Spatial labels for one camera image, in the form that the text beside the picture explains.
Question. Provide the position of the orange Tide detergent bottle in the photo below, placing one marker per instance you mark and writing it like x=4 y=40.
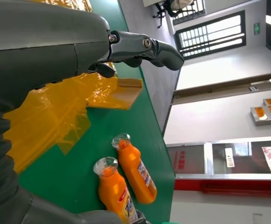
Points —
x=135 y=173
x=112 y=191

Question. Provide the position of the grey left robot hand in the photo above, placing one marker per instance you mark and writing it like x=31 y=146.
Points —
x=44 y=46

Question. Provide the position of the red fire cabinet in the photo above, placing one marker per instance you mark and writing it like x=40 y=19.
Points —
x=219 y=185

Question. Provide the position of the green exit sign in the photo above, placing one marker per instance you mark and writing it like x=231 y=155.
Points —
x=256 y=28

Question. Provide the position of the black barred window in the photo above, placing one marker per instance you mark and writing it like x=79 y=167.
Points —
x=210 y=34

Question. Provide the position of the yellow plastic-wrapped cardboard box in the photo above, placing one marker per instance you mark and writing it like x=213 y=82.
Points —
x=44 y=117

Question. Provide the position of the black office chair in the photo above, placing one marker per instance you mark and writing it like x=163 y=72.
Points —
x=162 y=10

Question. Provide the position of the grey wall sign holder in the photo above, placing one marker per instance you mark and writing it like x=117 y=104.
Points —
x=266 y=114

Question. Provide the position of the brown door frame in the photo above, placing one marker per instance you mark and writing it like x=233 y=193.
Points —
x=219 y=89

